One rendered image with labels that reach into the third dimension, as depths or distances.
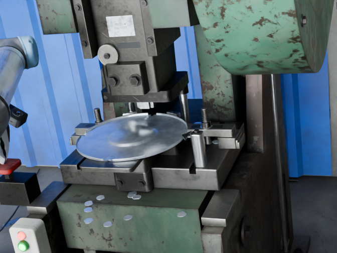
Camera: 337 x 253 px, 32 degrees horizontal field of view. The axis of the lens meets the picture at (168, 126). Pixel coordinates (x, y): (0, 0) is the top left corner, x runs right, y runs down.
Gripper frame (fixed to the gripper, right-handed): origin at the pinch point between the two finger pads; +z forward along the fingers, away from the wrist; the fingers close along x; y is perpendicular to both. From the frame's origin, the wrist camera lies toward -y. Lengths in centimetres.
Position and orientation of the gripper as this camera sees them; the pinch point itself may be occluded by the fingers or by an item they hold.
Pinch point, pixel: (5, 159)
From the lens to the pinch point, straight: 161.7
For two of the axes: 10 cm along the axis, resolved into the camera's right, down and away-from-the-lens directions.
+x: -3.3, 4.0, -8.5
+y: -9.3, -0.1, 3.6
